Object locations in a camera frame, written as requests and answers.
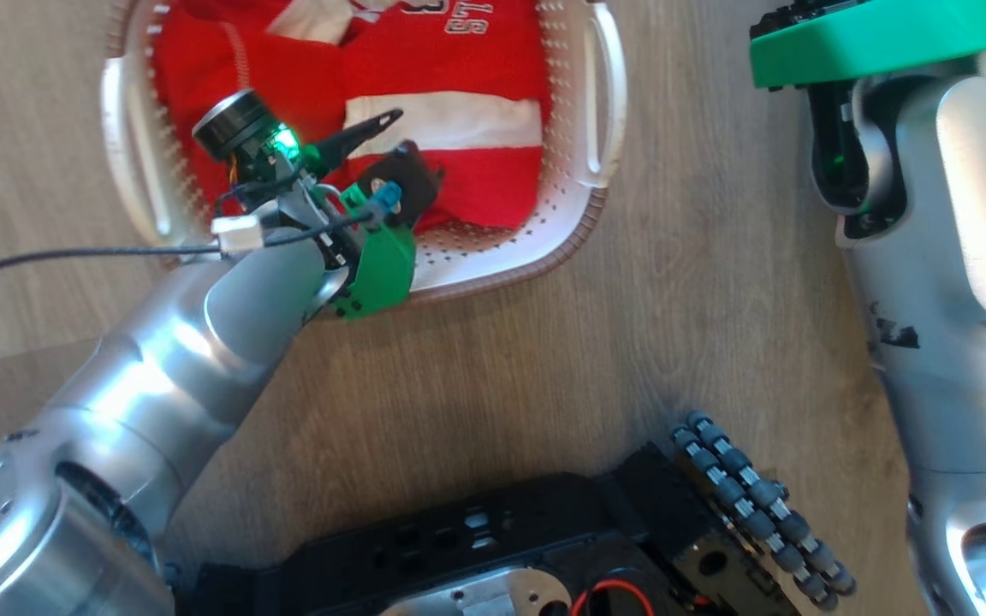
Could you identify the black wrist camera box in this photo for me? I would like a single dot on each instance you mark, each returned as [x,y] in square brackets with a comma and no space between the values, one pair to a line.
[412,175]

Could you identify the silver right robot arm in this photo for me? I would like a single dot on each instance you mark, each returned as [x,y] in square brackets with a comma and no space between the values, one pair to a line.
[964,299]

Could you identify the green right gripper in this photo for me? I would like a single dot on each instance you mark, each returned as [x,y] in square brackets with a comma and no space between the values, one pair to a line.
[887,38]

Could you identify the red white striped jersey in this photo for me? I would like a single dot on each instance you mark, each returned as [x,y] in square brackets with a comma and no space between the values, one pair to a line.
[467,60]

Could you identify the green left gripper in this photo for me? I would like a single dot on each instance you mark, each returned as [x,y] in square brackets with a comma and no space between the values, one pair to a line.
[386,265]

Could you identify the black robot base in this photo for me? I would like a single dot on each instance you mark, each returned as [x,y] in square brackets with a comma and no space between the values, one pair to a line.
[459,530]

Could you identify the white perforated laundry basket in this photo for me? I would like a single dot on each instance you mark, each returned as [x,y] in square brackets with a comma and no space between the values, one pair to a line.
[574,171]

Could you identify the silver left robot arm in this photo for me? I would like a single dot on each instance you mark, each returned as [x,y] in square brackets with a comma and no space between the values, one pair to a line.
[159,368]

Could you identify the grey roller omni wheel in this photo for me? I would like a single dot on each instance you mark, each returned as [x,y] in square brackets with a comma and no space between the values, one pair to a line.
[758,500]

